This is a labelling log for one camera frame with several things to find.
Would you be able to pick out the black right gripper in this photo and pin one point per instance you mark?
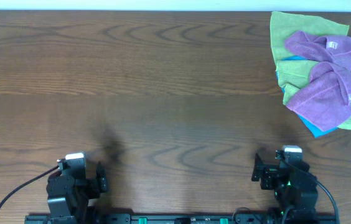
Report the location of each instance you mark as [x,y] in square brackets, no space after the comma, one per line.
[269,173]

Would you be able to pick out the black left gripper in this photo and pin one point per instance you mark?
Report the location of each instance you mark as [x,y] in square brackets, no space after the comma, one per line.
[102,180]

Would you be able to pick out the large green cloth top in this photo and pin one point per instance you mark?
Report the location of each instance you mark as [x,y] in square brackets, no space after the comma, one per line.
[282,25]

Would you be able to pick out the purple cloth with label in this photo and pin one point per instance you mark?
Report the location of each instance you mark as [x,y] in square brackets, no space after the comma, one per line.
[335,49]

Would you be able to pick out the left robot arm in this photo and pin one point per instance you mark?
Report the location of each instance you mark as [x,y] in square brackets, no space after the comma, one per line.
[70,190]

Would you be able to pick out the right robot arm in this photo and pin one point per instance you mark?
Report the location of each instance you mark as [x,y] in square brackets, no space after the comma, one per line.
[293,189]

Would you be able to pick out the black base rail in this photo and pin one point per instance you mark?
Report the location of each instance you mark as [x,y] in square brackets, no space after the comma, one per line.
[125,218]

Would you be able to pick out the green cloth with label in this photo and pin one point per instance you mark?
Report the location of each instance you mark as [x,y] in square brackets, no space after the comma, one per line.
[293,75]

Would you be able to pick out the purple microfiber cloth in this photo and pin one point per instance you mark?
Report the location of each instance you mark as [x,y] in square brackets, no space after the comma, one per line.
[326,100]

